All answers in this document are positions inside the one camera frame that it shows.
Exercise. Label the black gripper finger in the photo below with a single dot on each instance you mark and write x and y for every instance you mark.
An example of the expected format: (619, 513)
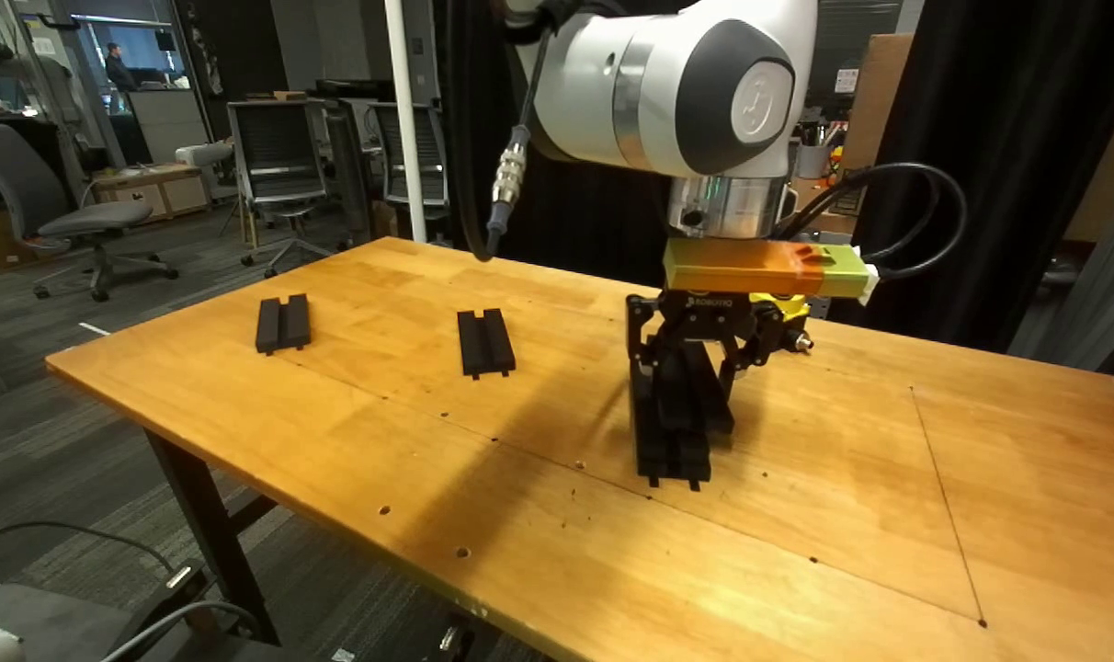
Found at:
(721, 415)
(641, 387)

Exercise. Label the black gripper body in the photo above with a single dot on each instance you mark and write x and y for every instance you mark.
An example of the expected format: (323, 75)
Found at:
(742, 327)

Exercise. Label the long black track piece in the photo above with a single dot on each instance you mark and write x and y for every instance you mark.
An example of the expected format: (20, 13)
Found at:
(672, 442)

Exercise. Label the short black track piece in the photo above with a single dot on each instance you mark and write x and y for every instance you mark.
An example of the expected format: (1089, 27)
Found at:
(481, 342)
(283, 326)

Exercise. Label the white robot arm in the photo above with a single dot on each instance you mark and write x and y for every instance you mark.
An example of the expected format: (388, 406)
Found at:
(706, 89)

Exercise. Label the black curtain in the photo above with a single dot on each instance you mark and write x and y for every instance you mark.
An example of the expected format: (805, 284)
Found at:
(569, 216)

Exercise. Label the wooden table black legs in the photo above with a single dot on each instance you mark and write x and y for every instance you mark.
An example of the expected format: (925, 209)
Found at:
(881, 499)

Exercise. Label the white vertical pole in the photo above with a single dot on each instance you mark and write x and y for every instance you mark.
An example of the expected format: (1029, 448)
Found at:
(406, 116)

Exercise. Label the mesh back office chair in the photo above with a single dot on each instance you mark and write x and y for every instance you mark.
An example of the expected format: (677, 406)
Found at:
(280, 176)

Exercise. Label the grey office chair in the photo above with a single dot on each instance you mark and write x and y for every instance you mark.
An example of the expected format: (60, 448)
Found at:
(43, 208)

